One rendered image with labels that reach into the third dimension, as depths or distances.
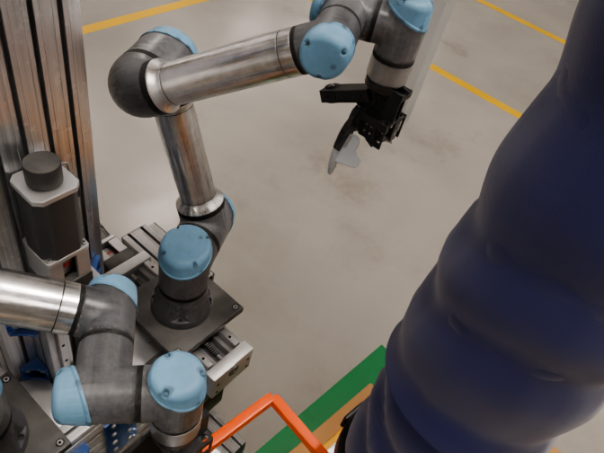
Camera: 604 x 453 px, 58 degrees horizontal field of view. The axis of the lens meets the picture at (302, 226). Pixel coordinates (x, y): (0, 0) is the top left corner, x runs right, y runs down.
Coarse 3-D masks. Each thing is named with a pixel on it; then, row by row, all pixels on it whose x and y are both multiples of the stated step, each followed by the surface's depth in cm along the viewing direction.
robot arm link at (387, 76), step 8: (376, 64) 94; (384, 64) 101; (368, 72) 97; (376, 72) 95; (384, 72) 94; (392, 72) 94; (400, 72) 94; (408, 72) 95; (376, 80) 96; (384, 80) 95; (392, 80) 95; (400, 80) 95; (392, 88) 97
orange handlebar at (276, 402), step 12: (264, 396) 109; (276, 396) 109; (252, 408) 106; (264, 408) 107; (276, 408) 108; (288, 408) 108; (240, 420) 104; (252, 420) 106; (288, 420) 107; (300, 420) 107; (216, 432) 102; (228, 432) 102; (300, 432) 105; (216, 444) 101; (312, 444) 104
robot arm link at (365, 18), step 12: (324, 0) 89; (336, 0) 86; (348, 0) 86; (360, 0) 89; (372, 0) 89; (312, 12) 90; (360, 12) 87; (372, 12) 89; (360, 24) 86; (372, 24) 89; (360, 36) 92
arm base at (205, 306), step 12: (156, 288) 134; (156, 300) 132; (168, 300) 129; (180, 300) 128; (192, 300) 129; (204, 300) 133; (156, 312) 132; (168, 312) 130; (180, 312) 131; (192, 312) 131; (204, 312) 134; (168, 324) 132; (180, 324) 132; (192, 324) 133
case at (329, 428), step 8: (360, 392) 142; (368, 392) 142; (352, 400) 140; (360, 400) 140; (344, 408) 138; (352, 408) 138; (336, 416) 136; (328, 424) 134; (336, 424) 134; (312, 432) 132; (320, 432) 132; (328, 432) 133; (320, 440) 131; (296, 448) 128; (304, 448) 129
